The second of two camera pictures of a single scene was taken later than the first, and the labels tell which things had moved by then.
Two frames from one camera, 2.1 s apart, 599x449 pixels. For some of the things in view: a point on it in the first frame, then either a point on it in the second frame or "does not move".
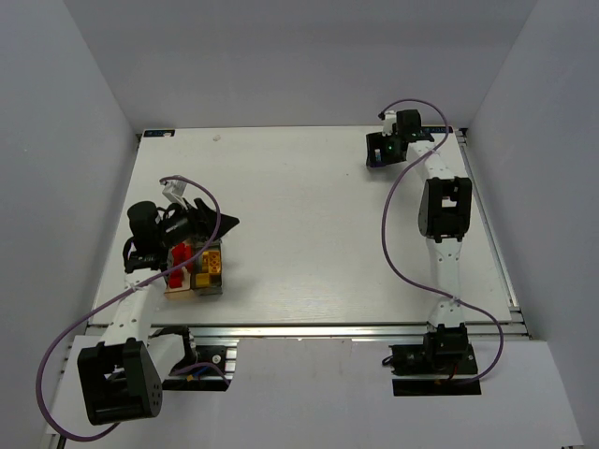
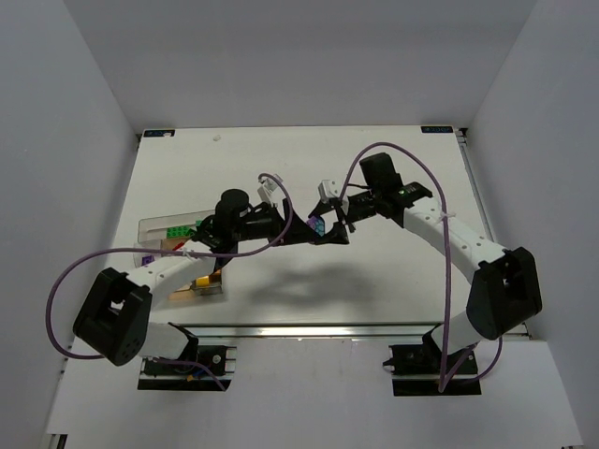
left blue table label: x=159 y=133 does not move
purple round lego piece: x=378 y=160 to x=317 y=224
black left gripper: x=199 y=218 to x=286 y=220
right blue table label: x=441 y=129 does not move
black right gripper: x=374 y=151 to x=341 y=213
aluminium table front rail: x=322 y=331 does not move
